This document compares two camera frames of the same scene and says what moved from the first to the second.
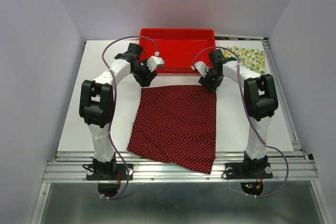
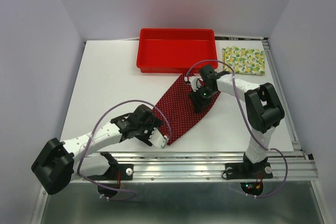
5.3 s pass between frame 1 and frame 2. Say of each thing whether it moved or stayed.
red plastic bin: stayed
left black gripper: moved
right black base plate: stayed
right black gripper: moved
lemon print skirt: stayed
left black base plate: stayed
